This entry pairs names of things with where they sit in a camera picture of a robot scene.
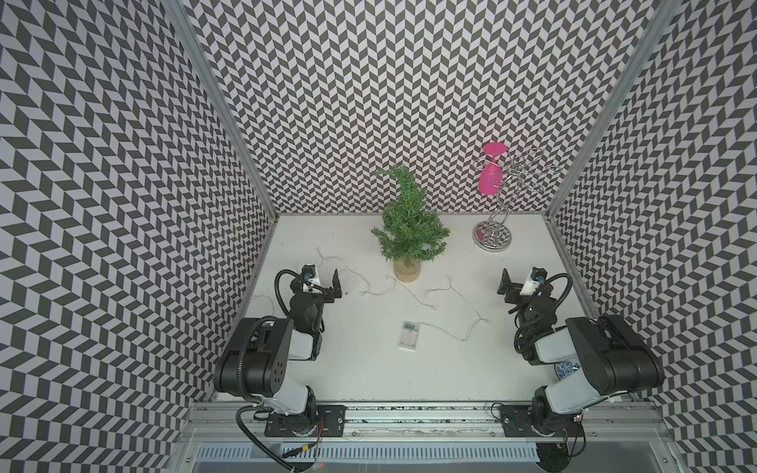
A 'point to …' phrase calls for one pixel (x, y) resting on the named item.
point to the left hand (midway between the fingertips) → (320, 271)
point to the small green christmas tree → (412, 234)
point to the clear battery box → (409, 335)
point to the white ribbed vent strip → (372, 452)
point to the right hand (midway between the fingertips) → (519, 275)
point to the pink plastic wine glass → (491, 174)
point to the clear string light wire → (449, 285)
